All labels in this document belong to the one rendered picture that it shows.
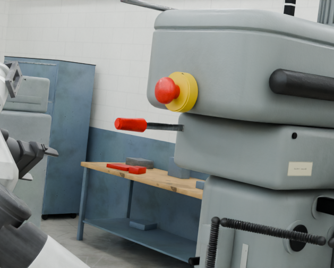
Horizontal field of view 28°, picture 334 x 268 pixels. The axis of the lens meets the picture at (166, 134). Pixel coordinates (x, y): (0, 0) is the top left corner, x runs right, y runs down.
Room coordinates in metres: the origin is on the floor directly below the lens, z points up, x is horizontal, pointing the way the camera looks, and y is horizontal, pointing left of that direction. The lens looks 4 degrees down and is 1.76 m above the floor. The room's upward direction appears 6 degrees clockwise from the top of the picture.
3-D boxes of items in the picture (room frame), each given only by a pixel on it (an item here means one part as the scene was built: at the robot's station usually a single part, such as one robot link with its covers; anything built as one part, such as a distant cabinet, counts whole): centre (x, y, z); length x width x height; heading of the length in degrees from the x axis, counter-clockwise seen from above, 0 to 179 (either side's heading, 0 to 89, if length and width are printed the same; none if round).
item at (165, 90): (0.98, 0.00, 1.76); 0.04 x 0.03 x 0.04; 42
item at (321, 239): (0.93, -0.17, 1.58); 0.17 x 0.01 x 0.01; 66
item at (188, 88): (1.00, -0.01, 1.76); 0.06 x 0.02 x 0.06; 42
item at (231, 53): (1.16, -0.19, 1.81); 0.47 x 0.26 x 0.16; 132
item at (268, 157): (1.18, -0.22, 1.68); 0.34 x 0.24 x 0.10; 132
